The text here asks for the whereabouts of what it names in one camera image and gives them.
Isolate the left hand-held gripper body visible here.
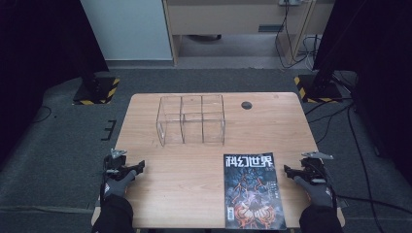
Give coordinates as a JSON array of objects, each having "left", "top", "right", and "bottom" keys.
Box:
[{"left": 102, "top": 148, "right": 138, "bottom": 183}]

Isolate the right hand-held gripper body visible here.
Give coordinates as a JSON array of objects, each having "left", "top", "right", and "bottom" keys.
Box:
[{"left": 300, "top": 150, "right": 335, "bottom": 184}]

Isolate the dark illustrated magazine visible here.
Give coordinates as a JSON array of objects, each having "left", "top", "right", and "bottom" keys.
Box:
[{"left": 223, "top": 151, "right": 288, "bottom": 231}]

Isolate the clear acrylic organizer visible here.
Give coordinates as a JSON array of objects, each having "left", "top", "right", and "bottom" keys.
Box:
[{"left": 155, "top": 93, "right": 226, "bottom": 148}]

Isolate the person's left hand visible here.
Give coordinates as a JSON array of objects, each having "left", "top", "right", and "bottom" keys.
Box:
[{"left": 100, "top": 169, "right": 138, "bottom": 204}]

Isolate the striped black stand base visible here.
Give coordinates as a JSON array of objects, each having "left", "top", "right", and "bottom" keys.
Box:
[
  {"left": 72, "top": 76, "right": 121, "bottom": 106},
  {"left": 293, "top": 74, "right": 344, "bottom": 104}
]

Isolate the black curtain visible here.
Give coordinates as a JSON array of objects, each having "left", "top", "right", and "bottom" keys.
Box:
[
  {"left": 0, "top": 0, "right": 110, "bottom": 164},
  {"left": 312, "top": 0, "right": 412, "bottom": 178}
]

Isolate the white cabinet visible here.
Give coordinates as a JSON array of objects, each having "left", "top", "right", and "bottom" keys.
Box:
[{"left": 80, "top": 0, "right": 174, "bottom": 62}]

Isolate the dark round base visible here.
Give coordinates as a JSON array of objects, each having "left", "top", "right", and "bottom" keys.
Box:
[{"left": 187, "top": 34, "right": 223, "bottom": 43}]

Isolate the light wooden desk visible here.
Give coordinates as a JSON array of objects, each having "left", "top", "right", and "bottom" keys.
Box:
[{"left": 161, "top": 0, "right": 335, "bottom": 68}]

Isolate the long black floor cable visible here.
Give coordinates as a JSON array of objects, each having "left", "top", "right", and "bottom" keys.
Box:
[{"left": 346, "top": 103, "right": 387, "bottom": 233}]

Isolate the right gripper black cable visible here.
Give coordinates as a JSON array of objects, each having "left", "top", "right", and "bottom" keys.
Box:
[{"left": 309, "top": 163, "right": 412, "bottom": 216}]

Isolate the thin black floor cable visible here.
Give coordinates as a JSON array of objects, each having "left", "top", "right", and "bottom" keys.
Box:
[{"left": 32, "top": 104, "right": 53, "bottom": 124}]

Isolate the white cable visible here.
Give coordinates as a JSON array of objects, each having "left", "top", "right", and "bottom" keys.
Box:
[{"left": 302, "top": 34, "right": 322, "bottom": 71}]

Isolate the black hanging cable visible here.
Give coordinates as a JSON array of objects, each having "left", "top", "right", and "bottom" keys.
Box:
[{"left": 274, "top": 0, "right": 313, "bottom": 70}]

